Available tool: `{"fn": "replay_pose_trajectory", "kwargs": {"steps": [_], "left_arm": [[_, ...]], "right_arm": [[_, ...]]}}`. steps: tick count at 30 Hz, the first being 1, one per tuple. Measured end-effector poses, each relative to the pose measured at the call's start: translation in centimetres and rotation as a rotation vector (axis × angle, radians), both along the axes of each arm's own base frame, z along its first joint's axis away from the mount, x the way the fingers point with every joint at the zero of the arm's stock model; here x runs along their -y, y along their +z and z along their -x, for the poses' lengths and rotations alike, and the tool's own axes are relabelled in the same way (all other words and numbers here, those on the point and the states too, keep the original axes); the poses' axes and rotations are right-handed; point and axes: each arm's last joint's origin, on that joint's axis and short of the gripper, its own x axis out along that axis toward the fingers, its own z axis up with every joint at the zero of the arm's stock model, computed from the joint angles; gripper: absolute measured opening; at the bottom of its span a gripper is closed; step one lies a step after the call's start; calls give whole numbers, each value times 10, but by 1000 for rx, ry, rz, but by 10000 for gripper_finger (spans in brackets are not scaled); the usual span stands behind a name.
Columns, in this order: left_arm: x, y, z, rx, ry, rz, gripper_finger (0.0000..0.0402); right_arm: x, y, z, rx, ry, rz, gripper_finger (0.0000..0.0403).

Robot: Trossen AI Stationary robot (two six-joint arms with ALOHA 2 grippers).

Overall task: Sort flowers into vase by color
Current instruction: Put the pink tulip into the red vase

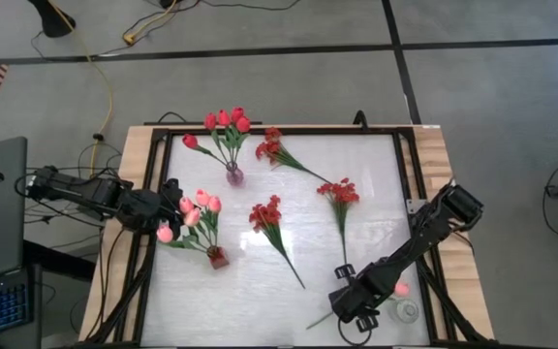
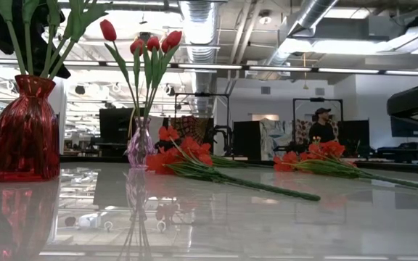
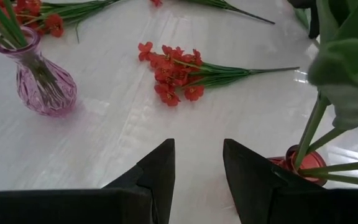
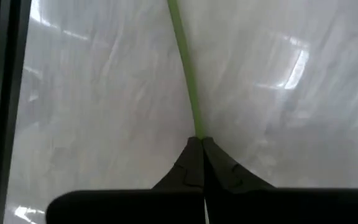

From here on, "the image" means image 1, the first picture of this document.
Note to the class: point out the red small-blossom flower bunch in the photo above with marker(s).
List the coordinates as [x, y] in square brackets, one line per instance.
[270, 147]
[342, 193]
[265, 215]

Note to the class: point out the pink tulip stems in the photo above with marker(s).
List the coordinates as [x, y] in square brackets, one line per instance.
[318, 131]

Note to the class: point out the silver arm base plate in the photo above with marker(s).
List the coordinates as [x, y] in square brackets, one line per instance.
[414, 206]

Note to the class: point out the clear glass vase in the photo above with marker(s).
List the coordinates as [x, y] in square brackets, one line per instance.
[406, 311]

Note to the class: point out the black frame clip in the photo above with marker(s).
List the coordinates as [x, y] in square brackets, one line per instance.
[360, 120]

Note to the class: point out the black stand foot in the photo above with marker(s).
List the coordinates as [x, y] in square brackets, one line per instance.
[53, 22]

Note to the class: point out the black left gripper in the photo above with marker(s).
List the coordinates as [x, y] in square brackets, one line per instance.
[171, 199]

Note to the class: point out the purple glass vase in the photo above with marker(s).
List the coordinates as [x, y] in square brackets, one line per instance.
[235, 177]

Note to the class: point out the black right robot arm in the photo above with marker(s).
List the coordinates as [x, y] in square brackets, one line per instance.
[429, 237]

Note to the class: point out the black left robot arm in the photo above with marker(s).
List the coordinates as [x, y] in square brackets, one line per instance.
[90, 191]

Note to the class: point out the red glass vase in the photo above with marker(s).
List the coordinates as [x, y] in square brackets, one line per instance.
[218, 258]

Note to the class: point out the laptop computer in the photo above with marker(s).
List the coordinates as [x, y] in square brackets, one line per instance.
[3, 218]

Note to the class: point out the black desk base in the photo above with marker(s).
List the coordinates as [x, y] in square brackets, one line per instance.
[56, 262]

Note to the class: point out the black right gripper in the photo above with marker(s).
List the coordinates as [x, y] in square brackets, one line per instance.
[361, 295]

